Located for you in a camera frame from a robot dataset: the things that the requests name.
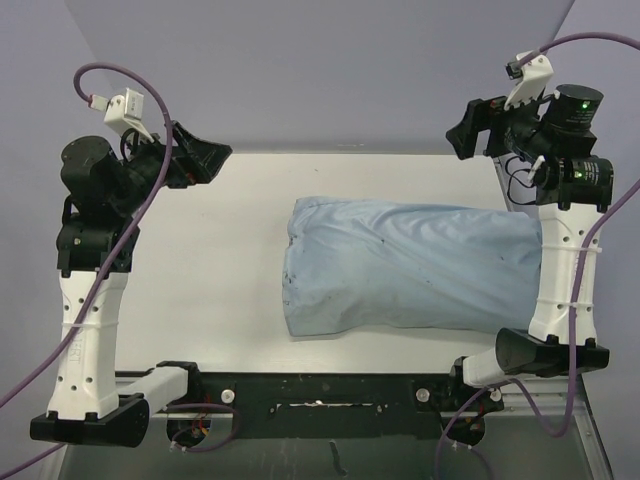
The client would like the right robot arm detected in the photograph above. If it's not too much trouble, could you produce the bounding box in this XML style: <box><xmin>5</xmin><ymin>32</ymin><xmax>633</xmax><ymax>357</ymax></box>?
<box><xmin>445</xmin><ymin>84</ymin><xmax>614</xmax><ymax>409</ymax></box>

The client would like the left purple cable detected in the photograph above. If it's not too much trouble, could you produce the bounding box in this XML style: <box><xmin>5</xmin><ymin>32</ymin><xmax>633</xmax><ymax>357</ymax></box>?
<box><xmin>0</xmin><ymin>62</ymin><xmax>236</xmax><ymax>476</ymax></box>

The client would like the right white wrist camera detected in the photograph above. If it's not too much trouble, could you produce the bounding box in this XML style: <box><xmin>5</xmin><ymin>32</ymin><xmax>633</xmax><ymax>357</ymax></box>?
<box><xmin>504</xmin><ymin>51</ymin><xmax>554</xmax><ymax>111</ymax></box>

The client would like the light blue pillowcase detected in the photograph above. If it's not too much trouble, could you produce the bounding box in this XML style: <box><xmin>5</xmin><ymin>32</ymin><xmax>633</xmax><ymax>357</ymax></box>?
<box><xmin>282</xmin><ymin>197</ymin><xmax>542</xmax><ymax>338</ymax></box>

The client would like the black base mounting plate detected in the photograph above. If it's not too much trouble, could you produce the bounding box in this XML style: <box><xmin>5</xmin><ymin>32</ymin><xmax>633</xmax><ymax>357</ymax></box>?
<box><xmin>156</xmin><ymin>373</ymin><xmax>504</xmax><ymax>445</ymax></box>

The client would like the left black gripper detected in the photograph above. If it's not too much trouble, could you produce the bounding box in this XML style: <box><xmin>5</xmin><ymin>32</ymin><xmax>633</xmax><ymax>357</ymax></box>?
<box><xmin>110</xmin><ymin>121</ymin><xmax>230</xmax><ymax>215</ymax></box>

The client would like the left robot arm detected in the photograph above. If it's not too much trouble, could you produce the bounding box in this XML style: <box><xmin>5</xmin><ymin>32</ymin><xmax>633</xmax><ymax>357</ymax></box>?
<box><xmin>30</xmin><ymin>122</ymin><xmax>232</xmax><ymax>447</ymax></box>

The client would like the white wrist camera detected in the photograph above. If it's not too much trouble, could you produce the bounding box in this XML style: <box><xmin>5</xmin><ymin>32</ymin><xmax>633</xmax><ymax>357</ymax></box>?
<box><xmin>504</xmin><ymin>51</ymin><xmax>554</xmax><ymax>111</ymax></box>
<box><xmin>87</xmin><ymin>88</ymin><xmax>154</xmax><ymax>142</ymax></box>

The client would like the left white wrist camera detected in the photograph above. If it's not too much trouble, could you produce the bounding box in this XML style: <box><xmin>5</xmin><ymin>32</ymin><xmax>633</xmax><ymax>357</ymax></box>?
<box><xmin>87</xmin><ymin>88</ymin><xmax>154</xmax><ymax>142</ymax></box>

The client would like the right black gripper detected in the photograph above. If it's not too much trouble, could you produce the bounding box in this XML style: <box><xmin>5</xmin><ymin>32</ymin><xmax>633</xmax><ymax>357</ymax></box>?
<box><xmin>445</xmin><ymin>82</ymin><xmax>554</xmax><ymax>163</ymax></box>

